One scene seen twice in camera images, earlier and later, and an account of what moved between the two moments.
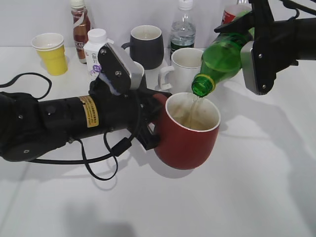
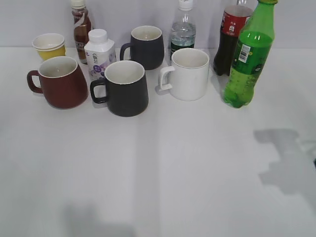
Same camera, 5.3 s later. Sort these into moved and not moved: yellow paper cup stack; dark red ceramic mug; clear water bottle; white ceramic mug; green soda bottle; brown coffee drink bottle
Moved: green soda bottle; dark red ceramic mug
Not moved: yellow paper cup stack; clear water bottle; white ceramic mug; brown coffee drink bottle
